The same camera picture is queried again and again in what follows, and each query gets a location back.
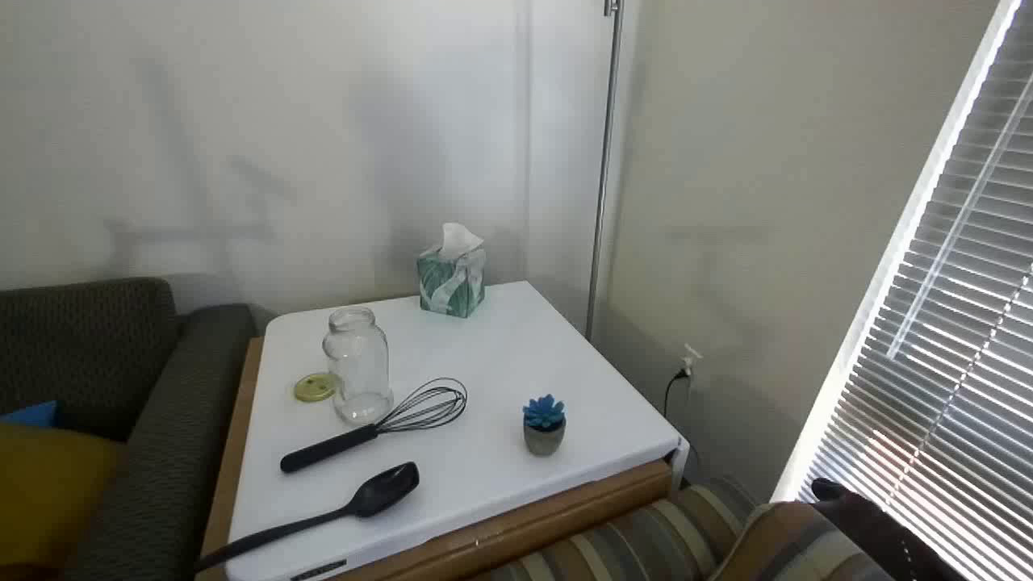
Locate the striped sofa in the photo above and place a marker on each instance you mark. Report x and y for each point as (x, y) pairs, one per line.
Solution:
(648, 543)

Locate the wall outlet with plug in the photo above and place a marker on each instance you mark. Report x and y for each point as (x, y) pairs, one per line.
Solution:
(687, 360)

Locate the black plastic spatula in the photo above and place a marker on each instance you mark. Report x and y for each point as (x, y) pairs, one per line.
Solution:
(383, 490)

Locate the gold metal jar lid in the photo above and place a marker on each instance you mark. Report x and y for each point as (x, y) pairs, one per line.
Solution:
(314, 388)

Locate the small blue potted succulent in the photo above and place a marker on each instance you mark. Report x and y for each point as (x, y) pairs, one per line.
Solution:
(542, 430)

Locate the thin vertical wall pole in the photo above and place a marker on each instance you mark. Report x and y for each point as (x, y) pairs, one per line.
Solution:
(602, 194)

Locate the blue cushion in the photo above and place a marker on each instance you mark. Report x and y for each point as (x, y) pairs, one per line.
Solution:
(29, 415)

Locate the white window blinds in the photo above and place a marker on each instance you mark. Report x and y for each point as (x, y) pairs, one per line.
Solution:
(968, 323)

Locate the dark grey sofa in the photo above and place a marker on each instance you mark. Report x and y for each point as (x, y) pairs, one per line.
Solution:
(161, 430)

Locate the clear glass jar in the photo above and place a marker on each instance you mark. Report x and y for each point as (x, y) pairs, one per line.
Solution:
(360, 372)

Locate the teal patterned tissue box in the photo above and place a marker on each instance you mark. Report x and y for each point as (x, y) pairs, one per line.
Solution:
(454, 285)

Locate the yellow cushion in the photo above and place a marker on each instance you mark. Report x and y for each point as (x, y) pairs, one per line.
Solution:
(49, 489)

